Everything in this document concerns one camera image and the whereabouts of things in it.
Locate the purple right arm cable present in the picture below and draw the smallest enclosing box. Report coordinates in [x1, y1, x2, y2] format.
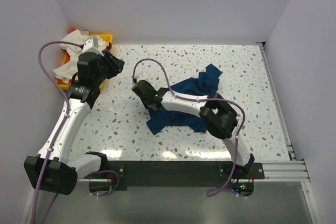
[132, 59, 246, 198]

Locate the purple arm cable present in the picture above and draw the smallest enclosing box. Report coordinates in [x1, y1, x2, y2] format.
[132, 59, 246, 198]
[30, 40, 85, 224]

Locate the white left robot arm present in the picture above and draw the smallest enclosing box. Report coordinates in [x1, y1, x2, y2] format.
[24, 50, 124, 195]

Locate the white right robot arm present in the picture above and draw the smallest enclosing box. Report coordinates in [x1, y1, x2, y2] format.
[132, 79, 255, 174]

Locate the yellow plastic bin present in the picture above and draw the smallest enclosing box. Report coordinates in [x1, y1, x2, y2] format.
[54, 32, 114, 92]

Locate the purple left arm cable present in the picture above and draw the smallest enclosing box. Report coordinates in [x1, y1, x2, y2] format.
[30, 40, 85, 224]

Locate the blue printed t-shirt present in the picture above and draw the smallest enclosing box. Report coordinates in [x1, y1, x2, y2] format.
[145, 63, 223, 135]

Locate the white crumpled t-shirt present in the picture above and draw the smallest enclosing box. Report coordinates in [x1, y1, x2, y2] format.
[52, 29, 110, 83]

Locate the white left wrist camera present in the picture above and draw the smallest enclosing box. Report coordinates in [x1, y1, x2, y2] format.
[82, 37, 103, 56]

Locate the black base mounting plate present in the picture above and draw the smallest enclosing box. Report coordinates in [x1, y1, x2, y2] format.
[82, 161, 265, 191]

